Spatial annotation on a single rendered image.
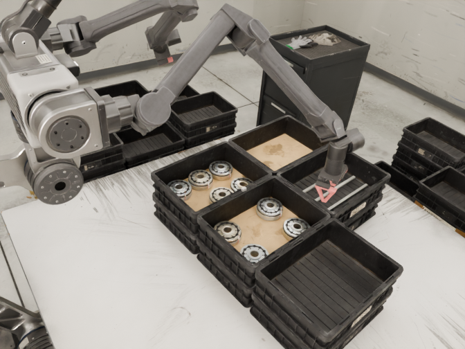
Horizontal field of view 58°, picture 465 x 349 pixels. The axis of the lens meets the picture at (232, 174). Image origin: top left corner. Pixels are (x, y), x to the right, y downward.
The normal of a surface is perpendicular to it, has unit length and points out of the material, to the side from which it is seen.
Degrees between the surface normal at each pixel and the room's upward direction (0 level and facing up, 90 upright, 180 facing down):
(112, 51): 90
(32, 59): 0
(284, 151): 0
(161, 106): 49
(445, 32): 90
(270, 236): 0
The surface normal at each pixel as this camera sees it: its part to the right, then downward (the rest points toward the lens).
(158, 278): 0.07, -0.78
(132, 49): 0.58, 0.54
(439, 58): -0.81, 0.32
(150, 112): 0.48, -0.11
